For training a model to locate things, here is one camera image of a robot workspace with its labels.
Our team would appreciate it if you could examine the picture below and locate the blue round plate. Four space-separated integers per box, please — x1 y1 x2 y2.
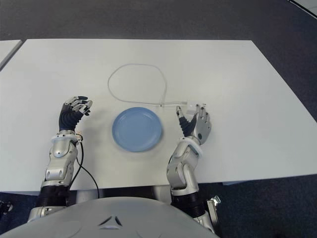
111 106 164 153

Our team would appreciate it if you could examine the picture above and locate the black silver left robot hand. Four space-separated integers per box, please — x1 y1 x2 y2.
58 95 94 131

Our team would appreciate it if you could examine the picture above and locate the white side table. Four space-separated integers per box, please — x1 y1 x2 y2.
0 39 23 71

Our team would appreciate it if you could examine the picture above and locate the grey robot torso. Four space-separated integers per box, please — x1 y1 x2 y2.
0 197 223 238

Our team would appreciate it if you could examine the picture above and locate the silver metal bracket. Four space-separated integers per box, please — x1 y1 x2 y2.
207 195 221 234

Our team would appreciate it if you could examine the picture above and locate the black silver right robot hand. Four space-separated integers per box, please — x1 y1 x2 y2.
175 103 213 146

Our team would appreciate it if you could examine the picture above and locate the white charger adapter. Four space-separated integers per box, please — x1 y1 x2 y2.
184 100 208 116

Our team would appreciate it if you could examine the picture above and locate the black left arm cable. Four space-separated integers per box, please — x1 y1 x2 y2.
70 138 100 199

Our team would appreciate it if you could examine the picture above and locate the white charger cable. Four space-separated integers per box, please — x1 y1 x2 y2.
108 63 189 108

